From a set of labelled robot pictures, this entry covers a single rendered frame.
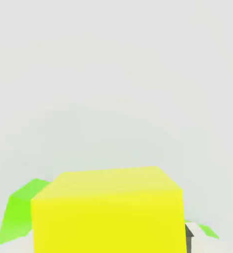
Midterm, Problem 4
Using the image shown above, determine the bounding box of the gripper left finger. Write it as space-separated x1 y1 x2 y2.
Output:
0 229 34 253

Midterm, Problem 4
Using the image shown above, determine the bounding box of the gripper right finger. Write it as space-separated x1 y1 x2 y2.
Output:
185 222 233 253

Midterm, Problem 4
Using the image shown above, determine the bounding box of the small yellow cube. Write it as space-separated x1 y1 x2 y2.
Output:
30 166 187 253

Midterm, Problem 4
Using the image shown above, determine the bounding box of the small green cube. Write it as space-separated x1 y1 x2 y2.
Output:
0 177 220 246

